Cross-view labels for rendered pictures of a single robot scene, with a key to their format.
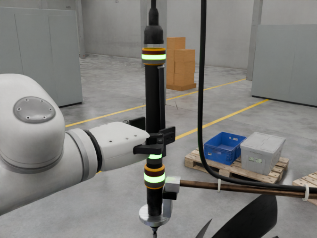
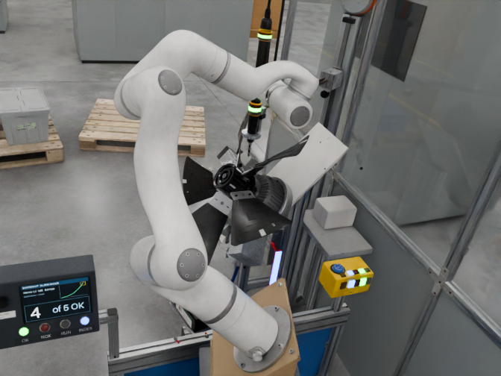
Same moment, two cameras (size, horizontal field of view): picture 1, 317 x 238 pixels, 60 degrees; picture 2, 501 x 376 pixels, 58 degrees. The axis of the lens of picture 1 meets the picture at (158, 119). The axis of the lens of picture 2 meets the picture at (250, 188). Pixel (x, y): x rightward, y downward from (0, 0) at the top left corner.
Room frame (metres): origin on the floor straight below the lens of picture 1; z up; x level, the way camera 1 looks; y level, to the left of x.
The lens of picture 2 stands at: (-0.01, 1.39, 2.11)
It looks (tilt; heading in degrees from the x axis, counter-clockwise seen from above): 31 degrees down; 290
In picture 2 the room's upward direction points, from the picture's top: 8 degrees clockwise
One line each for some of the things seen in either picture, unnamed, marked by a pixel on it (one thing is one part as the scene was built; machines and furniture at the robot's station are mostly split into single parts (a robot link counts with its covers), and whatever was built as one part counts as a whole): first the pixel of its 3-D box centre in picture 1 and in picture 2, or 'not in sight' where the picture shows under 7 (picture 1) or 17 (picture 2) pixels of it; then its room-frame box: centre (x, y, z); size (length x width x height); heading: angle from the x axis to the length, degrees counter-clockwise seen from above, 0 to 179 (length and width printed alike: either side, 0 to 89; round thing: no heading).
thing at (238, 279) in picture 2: not in sight; (236, 301); (0.54, -0.16, 0.46); 0.09 x 0.05 x 0.91; 135
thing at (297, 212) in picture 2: not in sight; (282, 276); (0.38, -0.32, 0.58); 0.09 x 0.05 x 1.15; 135
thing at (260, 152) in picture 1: (262, 153); (22, 115); (3.29, -1.35, 0.31); 0.60 x 0.42 x 0.33; 143
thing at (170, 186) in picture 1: (159, 198); (254, 121); (0.52, 0.00, 1.49); 0.09 x 0.07 x 0.10; 80
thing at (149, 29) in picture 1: (154, 130); (258, 80); (0.52, 0.01, 1.64); 0.04 x 0.04 x 0.46
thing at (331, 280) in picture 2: not in sight; (345, 277); (0.06, 0.06, 1.02); 0.16 x 0.10 x 0.11; 45
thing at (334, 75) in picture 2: not in sight; (331, 78); (0.41, -0.61, 1.53); 0.10 x 0.07 x 0.09; 80
